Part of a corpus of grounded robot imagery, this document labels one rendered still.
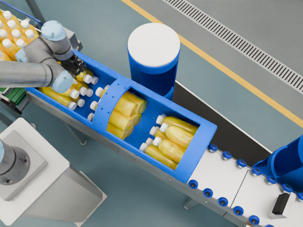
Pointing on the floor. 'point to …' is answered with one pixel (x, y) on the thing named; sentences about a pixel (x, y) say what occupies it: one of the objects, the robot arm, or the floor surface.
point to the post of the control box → (5, 120)
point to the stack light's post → (35, 10)
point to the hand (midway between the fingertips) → (73, 76)
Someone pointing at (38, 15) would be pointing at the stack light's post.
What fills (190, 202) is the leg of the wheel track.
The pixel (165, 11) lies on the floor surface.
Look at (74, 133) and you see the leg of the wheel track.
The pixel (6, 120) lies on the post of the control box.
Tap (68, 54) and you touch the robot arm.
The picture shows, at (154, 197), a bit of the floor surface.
